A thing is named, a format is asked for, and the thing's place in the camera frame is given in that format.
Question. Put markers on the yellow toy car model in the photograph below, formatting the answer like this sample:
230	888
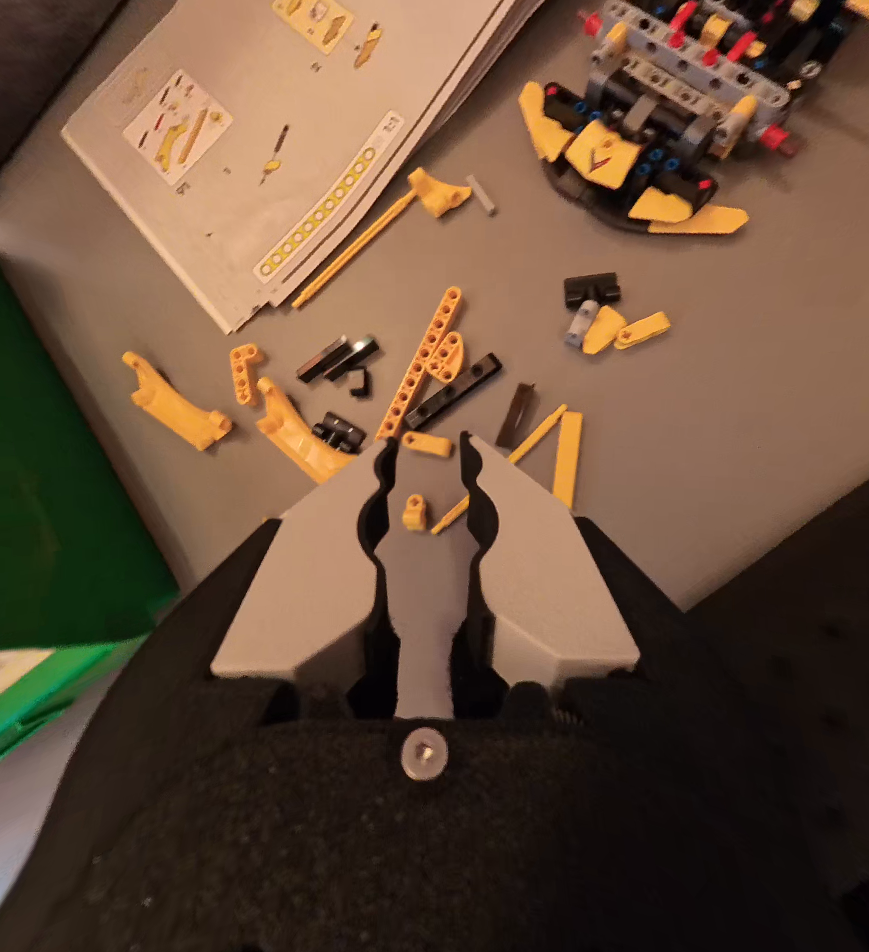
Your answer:
665	89

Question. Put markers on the yellow pointed flat piece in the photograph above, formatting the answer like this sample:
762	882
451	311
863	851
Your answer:
702	221

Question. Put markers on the black toy connector block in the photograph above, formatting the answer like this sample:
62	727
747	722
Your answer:
590	290

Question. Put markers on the green storage bin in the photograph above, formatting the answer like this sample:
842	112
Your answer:
33	483

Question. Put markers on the yellow thin toy strip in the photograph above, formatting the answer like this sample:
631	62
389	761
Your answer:
352	249

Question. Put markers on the black long toy beam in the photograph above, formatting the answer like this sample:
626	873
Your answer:
453	390

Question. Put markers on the scattered yellow toy pieces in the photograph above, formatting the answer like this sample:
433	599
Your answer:
181	409

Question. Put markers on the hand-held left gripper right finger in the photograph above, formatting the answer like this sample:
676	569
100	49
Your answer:
553	595

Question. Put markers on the dark brown flat toy piece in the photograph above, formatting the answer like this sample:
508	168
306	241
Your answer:
514	416

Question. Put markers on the pale blue grey toy pin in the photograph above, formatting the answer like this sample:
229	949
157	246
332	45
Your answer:
579	323

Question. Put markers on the dark toy box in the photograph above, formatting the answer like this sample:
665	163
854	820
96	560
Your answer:
3	74

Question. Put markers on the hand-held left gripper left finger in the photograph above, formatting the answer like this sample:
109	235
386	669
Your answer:
308	595

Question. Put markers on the short grey toy axle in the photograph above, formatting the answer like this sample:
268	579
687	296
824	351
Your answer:
481	195

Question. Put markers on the instruction booklet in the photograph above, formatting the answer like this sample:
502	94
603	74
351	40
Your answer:
256	111

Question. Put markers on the dark perforated pad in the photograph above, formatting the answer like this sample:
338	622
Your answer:
813	632

